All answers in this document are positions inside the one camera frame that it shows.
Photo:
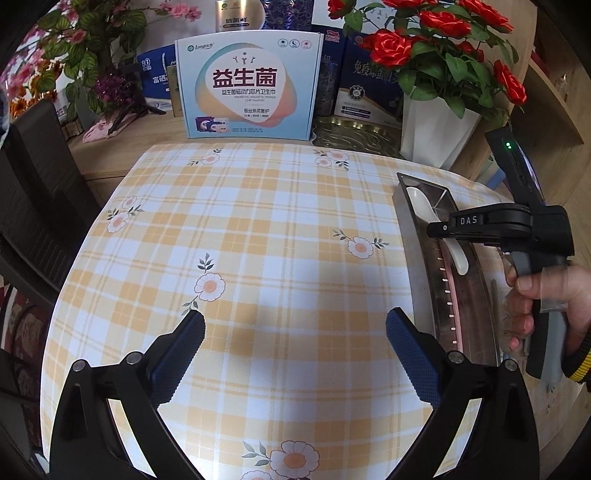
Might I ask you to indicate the person's right hand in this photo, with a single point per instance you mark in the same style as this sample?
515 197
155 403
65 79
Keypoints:
579 304

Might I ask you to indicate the black chair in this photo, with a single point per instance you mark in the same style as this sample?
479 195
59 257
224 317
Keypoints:
37 194

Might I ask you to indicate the green plastic cup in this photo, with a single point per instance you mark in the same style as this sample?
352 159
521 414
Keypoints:
488 168

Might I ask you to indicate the small gold box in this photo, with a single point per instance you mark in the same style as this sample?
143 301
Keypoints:
174 90

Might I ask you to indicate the purple flower bunch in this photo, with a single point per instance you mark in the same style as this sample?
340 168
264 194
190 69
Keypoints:
108 87

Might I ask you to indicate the blue paper bag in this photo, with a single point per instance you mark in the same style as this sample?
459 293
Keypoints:
157 83

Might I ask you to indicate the blue patterned gift box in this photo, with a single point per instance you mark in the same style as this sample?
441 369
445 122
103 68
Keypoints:
295 16

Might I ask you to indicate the white plastic spoon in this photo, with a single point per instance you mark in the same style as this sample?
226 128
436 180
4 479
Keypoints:
421 201

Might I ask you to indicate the gold embossed tray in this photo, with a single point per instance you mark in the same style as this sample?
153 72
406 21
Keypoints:
355 136

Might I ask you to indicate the pink flower plant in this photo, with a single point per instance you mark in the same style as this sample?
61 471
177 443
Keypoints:
83 41

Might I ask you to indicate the light blue printed box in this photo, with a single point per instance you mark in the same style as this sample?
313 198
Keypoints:
249 83

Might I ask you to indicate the person's right forearm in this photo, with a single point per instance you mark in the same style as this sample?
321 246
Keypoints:
581 364

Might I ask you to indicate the stainless steel cutlery tray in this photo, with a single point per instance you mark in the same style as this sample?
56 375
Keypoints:
420 277

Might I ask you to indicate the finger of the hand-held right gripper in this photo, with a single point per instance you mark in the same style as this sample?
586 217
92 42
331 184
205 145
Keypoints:
489 224

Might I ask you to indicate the dark blue white-label box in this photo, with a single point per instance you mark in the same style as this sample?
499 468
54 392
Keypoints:
364 99

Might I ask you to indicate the red rose bouquet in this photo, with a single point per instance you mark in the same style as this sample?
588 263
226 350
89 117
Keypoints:
392 46

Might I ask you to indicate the white faceted vase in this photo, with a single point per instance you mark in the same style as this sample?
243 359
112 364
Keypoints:
431 134

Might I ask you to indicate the wooden shelf unit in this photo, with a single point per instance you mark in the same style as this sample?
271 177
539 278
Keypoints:
554 92

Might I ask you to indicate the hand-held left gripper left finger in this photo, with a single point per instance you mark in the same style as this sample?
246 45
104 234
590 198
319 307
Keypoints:
178 360

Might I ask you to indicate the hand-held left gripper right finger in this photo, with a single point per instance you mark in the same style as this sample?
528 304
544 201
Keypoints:
415 360

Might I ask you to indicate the white and gold box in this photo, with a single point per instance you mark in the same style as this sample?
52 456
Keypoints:
238 14

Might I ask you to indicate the pink cloth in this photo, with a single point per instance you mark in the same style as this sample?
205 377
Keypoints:
104 129

